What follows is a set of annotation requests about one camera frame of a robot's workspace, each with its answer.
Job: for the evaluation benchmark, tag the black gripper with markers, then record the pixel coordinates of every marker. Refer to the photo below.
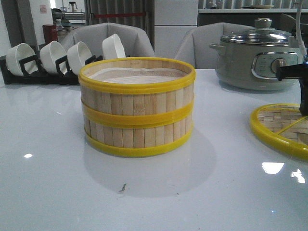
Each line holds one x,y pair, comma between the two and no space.
298,71

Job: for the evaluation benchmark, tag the woven bamboo steamer lid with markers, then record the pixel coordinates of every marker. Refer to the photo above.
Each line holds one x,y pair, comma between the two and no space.
281,126

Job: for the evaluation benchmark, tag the bamboo steamer drawer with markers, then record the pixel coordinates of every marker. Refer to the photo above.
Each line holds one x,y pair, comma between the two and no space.
137,105
138,142

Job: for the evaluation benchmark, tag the grey-green electric cooking pot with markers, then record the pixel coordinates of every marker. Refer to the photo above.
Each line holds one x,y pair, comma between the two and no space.
254,67

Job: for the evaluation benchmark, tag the glass pot lid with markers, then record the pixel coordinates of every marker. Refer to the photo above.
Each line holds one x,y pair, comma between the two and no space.
261,34

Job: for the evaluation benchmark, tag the grey armchair right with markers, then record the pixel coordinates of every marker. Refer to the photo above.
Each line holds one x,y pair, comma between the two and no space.
194,47

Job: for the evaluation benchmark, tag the grey armchair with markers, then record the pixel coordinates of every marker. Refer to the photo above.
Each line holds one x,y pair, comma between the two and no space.
134,40
194,47

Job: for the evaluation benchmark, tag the white cabinet background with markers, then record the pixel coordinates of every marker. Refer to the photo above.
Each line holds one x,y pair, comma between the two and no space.
172,19

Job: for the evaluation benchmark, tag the grey armchair left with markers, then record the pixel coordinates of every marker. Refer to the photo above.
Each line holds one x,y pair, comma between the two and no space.
134,40

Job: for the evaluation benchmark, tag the white steamer liner cloth left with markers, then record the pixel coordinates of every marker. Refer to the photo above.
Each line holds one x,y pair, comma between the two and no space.
137,75

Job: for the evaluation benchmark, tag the white bowl right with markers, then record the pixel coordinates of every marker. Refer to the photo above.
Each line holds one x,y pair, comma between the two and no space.
112,47

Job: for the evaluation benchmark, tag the white bowl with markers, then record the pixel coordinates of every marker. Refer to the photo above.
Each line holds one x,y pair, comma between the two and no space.
49,54
112,47
77,56
15,54

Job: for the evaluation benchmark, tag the red cylinder bin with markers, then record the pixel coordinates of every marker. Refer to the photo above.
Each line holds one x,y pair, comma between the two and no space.
50,33

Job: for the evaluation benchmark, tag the black dish rack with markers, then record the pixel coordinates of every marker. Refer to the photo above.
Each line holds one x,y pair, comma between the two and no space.
64,75

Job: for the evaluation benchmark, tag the white bowl far left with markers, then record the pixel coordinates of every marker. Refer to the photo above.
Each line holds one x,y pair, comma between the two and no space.
15,54

